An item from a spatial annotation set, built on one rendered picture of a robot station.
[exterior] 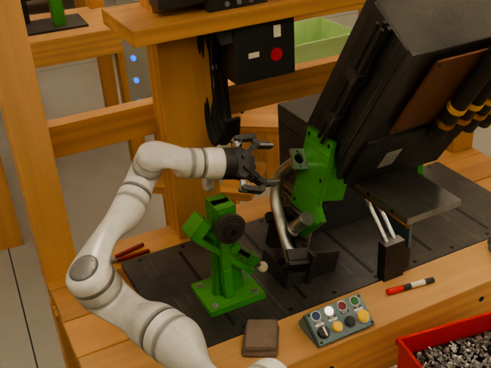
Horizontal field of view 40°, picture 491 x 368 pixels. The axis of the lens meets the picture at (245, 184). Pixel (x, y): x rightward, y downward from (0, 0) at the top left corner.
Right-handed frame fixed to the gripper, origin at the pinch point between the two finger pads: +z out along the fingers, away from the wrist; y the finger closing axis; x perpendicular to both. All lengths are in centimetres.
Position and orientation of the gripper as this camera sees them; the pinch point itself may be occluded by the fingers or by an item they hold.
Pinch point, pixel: (273, 163)
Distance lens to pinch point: 161.6
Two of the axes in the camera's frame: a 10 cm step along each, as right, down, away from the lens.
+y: -1.5, -9.4, 3.0
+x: -4.1, 3.4, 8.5
